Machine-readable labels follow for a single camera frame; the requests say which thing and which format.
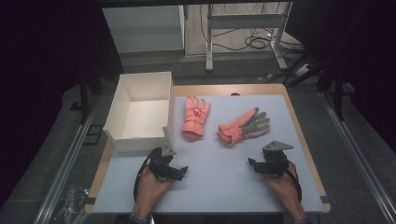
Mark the black floor bracket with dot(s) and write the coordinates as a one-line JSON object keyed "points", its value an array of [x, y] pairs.
{"points": [[93, 134]]}

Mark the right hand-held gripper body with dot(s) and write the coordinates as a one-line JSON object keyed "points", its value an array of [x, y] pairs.
{"points": [[274, 161]]}

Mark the white box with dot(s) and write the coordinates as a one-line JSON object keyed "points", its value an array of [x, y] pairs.
{"points": [[146, 115]]}

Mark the grey metal desk frame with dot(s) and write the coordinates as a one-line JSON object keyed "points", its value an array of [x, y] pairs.
{"points": [[246, 21]]}

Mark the white cabinet panel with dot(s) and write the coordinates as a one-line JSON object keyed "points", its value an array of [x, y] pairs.
{"points": [[143, 28]]}

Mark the wooden table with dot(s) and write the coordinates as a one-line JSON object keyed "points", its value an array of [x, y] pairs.
{"points": [[218, 89]]}

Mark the person's right hand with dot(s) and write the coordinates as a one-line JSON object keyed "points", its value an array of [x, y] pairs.
{"points": [[285, 193]]}

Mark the pink winter glove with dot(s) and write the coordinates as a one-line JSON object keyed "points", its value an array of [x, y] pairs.
{"points": [[192, 125], [233, 129]]}

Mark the light blue table mat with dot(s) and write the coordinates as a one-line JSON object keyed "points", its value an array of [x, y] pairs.
{"points": [[218, 183]]}

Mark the person's left hand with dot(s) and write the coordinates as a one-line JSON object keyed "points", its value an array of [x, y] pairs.
{"points": [[149, 193]]}

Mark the clear plastic bag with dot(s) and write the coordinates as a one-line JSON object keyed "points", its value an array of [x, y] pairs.
{"points": [[70, 203]]}

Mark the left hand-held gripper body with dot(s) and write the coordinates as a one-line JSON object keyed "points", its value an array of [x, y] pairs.
{"points": [[160, 165]]}

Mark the aluminium rail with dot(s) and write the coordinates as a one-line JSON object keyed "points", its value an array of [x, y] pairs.
{"points": [[67, 168], [358, 155]]}

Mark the white power strip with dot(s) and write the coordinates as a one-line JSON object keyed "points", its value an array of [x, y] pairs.
{"points": [[302, 69]]}

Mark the black stand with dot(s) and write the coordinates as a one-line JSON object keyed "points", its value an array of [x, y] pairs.
{"points": [[84, 99], [337, 93]]}

